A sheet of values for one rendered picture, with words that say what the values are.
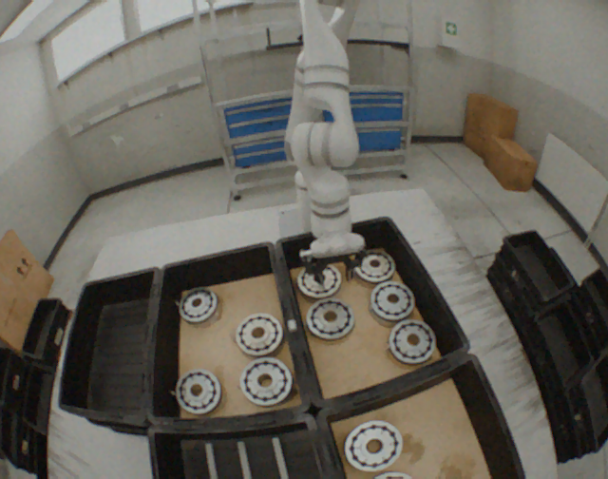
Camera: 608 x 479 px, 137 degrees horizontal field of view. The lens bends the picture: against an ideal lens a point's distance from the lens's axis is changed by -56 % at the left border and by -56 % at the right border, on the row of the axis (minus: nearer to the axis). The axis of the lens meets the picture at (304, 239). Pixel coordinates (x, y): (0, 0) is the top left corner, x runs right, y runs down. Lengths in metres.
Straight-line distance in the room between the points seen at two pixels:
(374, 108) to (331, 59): 1.99
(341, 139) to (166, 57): 2.95
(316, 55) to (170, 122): 3.00
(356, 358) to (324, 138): 0.42
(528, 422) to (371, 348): 0.55
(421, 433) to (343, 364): 0.22
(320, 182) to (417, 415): 0.47
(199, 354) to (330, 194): 0.44
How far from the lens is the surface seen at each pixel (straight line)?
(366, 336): 0.59
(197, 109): 3.21
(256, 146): 2.34
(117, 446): 0.89
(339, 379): 0.55
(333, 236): 0.47
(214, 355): 0.62
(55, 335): 1.64
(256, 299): 0.66
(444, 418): 0.58
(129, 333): 0.78
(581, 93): 3.30
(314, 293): 0.61
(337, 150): 0.39
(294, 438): 0.54
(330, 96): 0.40
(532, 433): 0.87
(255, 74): 3.04
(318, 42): 0.43
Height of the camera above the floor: 1.36
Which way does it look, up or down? 43 degrees down
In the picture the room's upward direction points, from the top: 7 degrees counter-clockwise
